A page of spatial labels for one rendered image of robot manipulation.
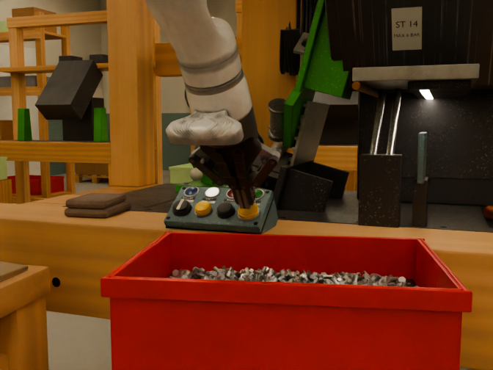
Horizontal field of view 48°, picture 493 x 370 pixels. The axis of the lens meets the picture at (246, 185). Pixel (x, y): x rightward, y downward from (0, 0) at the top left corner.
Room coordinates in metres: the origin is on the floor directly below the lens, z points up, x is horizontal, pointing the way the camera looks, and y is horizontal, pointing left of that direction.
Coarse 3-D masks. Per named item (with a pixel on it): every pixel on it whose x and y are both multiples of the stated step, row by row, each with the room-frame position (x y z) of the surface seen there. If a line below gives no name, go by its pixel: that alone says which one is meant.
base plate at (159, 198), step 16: (128, 192) 1.23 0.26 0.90; (144, 192) 1.23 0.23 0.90; (160, 192) 1.23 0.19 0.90; (176, 192) 1.23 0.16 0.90; (352, 192) 1.23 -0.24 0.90; (144, 208) 1.00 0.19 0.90; (160, 208) 1.00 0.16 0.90; (336, 208) 1.00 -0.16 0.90; (352, 208) 1.00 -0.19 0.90; (432, 208) 1.00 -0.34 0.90; (448, 208) 1.00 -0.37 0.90; (464, 208) 1.00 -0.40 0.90; (480, 208) 1.00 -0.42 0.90; (400, 224) 0.85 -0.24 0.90; (432, 224) 0.85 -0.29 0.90; (448, 224) 0.85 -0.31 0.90; (464, 224) 0.85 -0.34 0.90; (480, 224) 0.85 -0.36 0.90
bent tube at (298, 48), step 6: (306, 36) 1.07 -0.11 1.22; (300, 42) 1.06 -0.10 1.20; (306, 42) 1.08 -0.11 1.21; (294, 48) 1.05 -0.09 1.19; (300, 48) 1.05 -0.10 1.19; (300, 54) 1.08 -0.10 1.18; (300, 60) 1.09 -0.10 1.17; (300, 120) 1.11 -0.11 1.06; (276, 144) 1.06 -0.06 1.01; (282, 150) 1.05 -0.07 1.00
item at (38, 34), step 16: (16, 16) 6.15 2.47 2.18; (0, 32) 6.13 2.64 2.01; (32, 32) 5.94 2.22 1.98; (48, 32) 6.09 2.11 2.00; (64, 32) 6.37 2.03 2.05; (64, 48) 6.37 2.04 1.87; (0, 80) 6.19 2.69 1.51; (32, 80) 6.04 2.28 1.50; (0, 128) 6.25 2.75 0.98; (32, 176) 6.56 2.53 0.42; (48, 176) 5.99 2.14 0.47; (64, 176) 6.40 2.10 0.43; (32, 192) 6.06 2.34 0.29; (48, 192) 5.98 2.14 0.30; (64, 192) 6.25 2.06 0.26
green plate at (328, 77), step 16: (320, 0) 0.96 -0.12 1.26; (320, 16) 0.96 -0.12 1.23; (320, 32) 0.97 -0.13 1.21; (320, 48) 0.97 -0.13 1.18; (304, 64) 0.97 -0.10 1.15; (320, 64) 0.97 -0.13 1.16; (336, 64) 0.97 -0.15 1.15; (304, 80) 0.98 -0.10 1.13; (320, 80) 0.97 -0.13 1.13; (336, 80) 0.97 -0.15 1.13; (304, 96) 1.01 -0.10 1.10
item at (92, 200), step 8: (72, 200) 0.91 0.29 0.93; (80, 200) 0.91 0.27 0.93; (88, 200) 0.91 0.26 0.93; (96, 200) 0.90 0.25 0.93; (104, 200) 0.90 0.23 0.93; (112, 200) 0.93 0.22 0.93; (120, 200) 0.96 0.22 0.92; (72, 208) 0.91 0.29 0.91; (80, 208) 0.91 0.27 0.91; (88, 208) 0.91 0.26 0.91; (96, 208) 0.91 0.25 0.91; (104, 208) 0.91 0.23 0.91; (112, 208) 0.92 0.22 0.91; (120, 208) 0.94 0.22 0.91; (128, 208) 0.98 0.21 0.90; (72, 216) 0.91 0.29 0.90; (80, 216) 0.91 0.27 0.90; (88, 216) 0.90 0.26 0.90; (96, 216) 0.90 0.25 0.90; (104, 216) 0.90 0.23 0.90
